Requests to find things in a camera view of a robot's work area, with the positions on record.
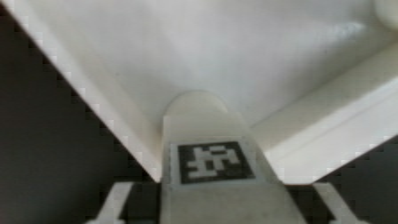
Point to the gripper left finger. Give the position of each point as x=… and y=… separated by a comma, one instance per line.
x=108, y=215

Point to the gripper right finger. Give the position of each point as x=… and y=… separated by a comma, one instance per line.
x=336, y=205

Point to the white table leg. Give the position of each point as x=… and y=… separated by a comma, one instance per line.
x=220, y=187

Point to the white square tabletop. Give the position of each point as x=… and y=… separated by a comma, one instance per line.
x=293, y=57

